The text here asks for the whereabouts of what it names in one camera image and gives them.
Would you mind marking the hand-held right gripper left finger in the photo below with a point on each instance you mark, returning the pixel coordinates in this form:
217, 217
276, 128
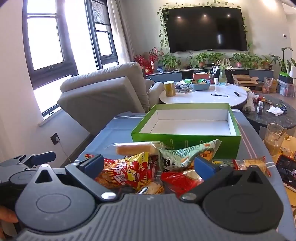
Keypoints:
94, 163

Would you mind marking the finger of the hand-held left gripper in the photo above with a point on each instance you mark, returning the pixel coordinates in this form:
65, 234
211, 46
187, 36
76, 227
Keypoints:
42, 155

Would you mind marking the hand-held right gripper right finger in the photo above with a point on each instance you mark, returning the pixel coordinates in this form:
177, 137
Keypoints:
204, 165

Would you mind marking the green white snack packet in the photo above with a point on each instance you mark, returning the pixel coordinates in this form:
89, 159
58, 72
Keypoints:
185, 153

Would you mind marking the green cardboard box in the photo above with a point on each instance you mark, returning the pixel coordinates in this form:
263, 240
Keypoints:
229, 146

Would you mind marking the red strawberry snack packet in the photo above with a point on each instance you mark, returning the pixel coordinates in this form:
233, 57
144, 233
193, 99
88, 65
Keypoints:
178, 183

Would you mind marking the red yellow cracker packet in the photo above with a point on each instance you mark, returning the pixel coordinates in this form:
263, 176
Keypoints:
129, 171

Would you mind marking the clear packet of long biscuits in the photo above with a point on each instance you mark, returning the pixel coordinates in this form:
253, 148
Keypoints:
136, 148

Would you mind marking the clear biscuit packet red ends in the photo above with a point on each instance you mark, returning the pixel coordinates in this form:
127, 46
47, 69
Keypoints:
252, 163

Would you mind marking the pale yellow snack packet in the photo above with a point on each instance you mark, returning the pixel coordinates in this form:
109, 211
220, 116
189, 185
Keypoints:
152, 187

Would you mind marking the person's left hand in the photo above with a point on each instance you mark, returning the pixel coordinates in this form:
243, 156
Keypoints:
7, 219

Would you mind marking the round white table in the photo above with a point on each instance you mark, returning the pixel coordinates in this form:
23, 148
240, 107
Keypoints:
208, 100

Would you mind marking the beige recliner sofa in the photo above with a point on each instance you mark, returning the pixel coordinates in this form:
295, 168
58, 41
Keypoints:
97, 92

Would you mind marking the white ballpoint pen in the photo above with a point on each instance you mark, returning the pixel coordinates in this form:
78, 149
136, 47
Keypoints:
219, 95

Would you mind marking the glass pitcher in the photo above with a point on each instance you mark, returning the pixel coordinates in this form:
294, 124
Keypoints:
274, 141

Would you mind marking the clear plastic bag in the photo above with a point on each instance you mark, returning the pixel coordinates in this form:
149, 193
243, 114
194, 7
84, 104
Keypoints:
249, 103

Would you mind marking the blue tray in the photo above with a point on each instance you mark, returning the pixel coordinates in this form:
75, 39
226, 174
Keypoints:
201, 86

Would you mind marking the small dark jar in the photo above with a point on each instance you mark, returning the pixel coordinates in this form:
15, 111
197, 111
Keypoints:
260, 108

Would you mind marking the dark marble round table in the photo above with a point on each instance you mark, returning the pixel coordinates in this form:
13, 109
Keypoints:
272, 120

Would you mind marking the tablet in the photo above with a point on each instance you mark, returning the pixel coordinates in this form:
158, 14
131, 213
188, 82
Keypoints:
286, 171

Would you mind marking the yellow can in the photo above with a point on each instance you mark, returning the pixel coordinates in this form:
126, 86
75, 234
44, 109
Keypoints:
170, 89

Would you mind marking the small white cup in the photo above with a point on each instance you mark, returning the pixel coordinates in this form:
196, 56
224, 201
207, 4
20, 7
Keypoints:
216, 81

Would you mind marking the white tissue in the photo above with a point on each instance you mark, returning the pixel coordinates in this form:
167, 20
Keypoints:
275, 110

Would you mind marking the orange box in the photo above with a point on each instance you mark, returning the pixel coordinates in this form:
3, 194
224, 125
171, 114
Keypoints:
201, 76

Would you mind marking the glass vase with plant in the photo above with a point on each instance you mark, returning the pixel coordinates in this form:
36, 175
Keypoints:
222, 77

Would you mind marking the open cardboard box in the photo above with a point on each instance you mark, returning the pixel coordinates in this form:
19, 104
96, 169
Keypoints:
245, 81

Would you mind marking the dark television console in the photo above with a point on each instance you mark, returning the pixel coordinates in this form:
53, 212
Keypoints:
171, 75

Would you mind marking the orange plastic bag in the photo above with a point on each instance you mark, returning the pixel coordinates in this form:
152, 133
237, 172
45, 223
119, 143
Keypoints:
269, 85

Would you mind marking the row of potted green plants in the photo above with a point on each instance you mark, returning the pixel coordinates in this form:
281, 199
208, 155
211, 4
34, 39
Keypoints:
170, 60

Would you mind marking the dark framed window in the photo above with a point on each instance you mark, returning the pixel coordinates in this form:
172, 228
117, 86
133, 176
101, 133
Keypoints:
44, 44

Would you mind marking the clear storage bin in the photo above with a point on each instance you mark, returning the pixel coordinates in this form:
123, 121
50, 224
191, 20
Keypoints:
286, 89

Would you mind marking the red flower decoration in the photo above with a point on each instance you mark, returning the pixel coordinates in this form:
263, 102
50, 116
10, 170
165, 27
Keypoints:
148, 60

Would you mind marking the green and black box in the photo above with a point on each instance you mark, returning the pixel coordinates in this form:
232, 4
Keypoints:
285, 77

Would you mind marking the tall leafy potted plant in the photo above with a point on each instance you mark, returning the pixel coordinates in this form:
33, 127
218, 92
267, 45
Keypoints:
283, 62

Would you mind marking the sheer curtain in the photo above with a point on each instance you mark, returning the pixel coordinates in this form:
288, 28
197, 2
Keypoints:
122, 30

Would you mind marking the wall outlet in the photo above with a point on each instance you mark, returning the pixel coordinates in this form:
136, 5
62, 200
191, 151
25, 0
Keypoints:
55, 139

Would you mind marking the wall-mounted television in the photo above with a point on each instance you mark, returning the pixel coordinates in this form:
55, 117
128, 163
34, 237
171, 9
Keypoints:
205, 27

